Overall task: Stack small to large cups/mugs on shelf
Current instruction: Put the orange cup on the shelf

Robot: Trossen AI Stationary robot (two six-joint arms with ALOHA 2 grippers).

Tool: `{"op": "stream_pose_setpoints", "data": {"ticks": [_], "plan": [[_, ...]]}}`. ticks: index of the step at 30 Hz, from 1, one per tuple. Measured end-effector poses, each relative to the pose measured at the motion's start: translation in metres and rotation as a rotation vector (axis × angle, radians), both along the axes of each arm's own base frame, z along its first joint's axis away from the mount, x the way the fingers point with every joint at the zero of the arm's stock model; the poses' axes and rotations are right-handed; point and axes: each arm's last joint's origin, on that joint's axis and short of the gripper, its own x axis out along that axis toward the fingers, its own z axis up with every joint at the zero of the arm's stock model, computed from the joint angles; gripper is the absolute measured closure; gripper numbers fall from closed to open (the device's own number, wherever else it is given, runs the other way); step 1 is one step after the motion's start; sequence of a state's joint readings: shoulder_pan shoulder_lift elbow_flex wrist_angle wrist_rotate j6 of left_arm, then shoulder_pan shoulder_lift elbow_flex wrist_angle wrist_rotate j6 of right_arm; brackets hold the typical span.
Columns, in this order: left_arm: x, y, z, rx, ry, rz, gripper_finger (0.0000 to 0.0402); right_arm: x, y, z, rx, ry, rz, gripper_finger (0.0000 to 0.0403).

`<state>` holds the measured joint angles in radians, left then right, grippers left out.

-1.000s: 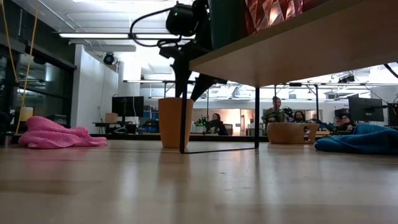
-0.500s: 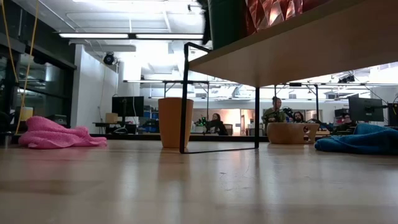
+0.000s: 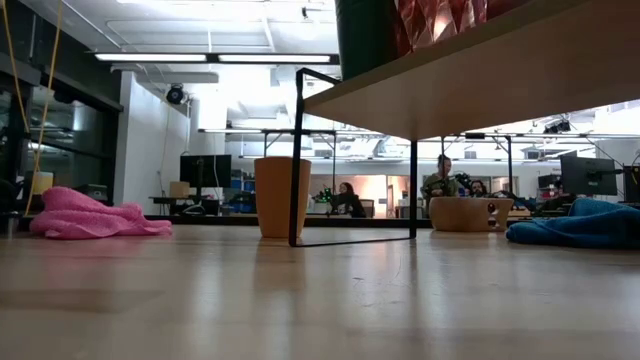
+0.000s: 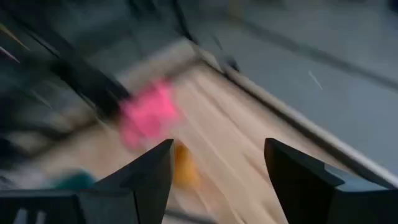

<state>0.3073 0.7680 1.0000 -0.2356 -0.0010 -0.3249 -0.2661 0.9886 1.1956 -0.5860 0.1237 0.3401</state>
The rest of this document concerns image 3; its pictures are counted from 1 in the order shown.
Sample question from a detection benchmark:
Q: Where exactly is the blue cloth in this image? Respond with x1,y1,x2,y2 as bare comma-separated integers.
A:
505,197,640,250

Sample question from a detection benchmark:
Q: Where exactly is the yellow cable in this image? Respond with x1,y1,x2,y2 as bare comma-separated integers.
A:
23,0,64,217
0,0,30,136

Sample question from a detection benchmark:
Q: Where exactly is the pink cloth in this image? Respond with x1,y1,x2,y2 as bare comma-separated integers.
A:
28,186,174,241

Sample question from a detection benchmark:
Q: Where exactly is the black metal table frame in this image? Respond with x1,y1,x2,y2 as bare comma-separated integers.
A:
144,214,531,230

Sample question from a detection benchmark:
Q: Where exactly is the yellow container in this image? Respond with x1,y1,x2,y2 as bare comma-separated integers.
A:
32,171,55,195

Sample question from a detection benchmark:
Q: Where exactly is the wooden tray with black frame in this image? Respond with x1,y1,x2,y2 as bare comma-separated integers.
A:
288,0,640,249

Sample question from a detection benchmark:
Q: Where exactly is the yellow-orange cup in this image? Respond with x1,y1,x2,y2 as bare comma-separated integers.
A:
253,156,312,240

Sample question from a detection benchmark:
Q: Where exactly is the tan wooden mug with handle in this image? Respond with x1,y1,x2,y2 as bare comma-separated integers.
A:
428,196,515,233

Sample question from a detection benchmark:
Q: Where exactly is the dark green cup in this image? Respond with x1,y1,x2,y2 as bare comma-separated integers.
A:
334,0,401,81

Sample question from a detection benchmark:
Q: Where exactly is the orange-red faceted tumbler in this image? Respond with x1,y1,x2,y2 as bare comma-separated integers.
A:
392,0,489,56

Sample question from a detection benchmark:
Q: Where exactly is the background robot with green lights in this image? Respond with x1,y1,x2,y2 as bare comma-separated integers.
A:
312,187,334,214

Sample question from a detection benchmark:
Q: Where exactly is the background black metal frame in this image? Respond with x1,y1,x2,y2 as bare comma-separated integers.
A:
262,128,339,216
440,132,514,201

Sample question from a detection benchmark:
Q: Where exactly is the black computer monitor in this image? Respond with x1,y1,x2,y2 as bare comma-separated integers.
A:
559,154,619,197
179,154,233,189
622,164,640,204

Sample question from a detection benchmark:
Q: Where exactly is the long ceiling light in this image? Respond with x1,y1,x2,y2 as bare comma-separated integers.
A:
217,52,334,65
93,52,209,64

